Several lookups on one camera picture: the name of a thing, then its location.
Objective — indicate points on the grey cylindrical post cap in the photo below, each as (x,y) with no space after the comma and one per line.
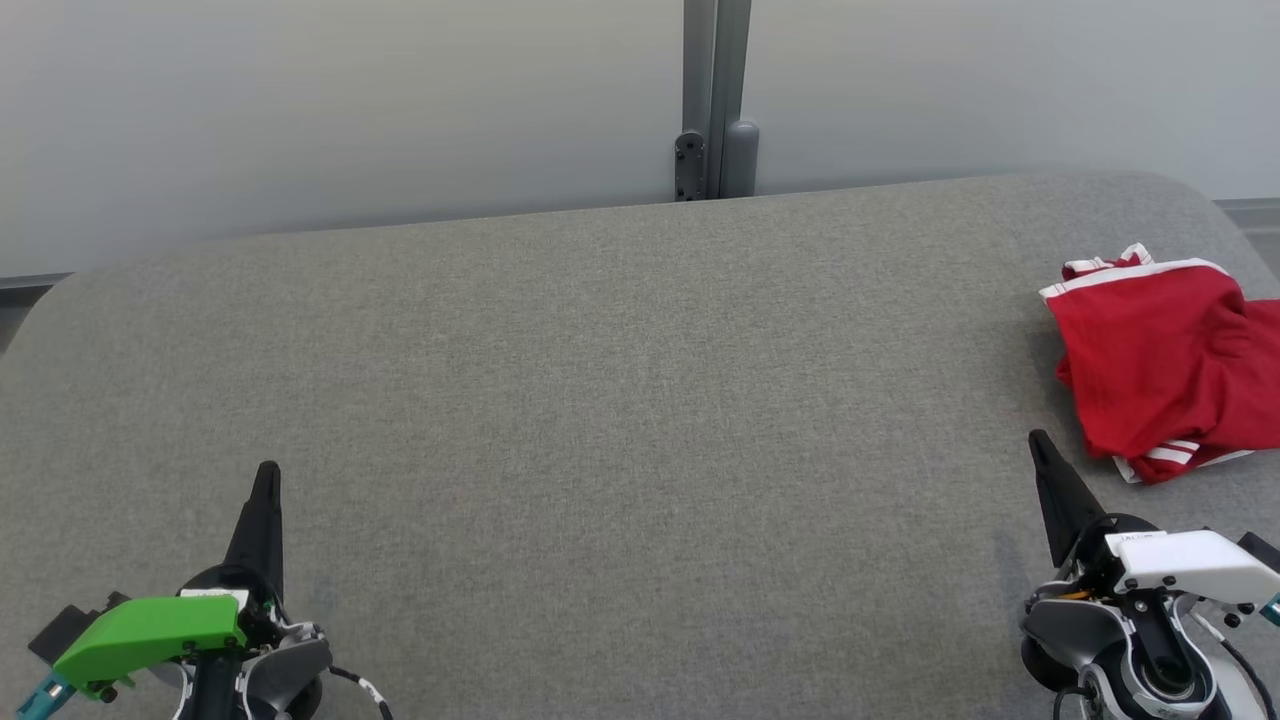
(741,160)

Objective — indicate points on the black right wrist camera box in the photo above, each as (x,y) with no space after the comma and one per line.
(1262,552)

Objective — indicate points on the dark metal hinge bracket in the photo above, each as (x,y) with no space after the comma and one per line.
(690,165)

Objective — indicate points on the red white basketball jersey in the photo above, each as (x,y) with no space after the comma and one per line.
(1265,370)

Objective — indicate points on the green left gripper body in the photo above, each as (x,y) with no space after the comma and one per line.
(140,632)

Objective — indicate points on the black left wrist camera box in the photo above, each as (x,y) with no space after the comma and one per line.
(62,630)

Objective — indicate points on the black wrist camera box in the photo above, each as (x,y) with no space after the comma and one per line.
(1262,552)
(62,630)

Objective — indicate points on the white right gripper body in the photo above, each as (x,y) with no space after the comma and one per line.
(1190,565)

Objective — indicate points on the grey metal post bracket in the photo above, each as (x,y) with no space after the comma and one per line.
(715,60)

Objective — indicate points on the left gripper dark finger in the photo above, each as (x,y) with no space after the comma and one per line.
(263,522)

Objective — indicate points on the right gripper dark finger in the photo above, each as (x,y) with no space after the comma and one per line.
(1062,500)

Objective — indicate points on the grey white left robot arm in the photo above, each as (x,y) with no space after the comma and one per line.
(285,668)

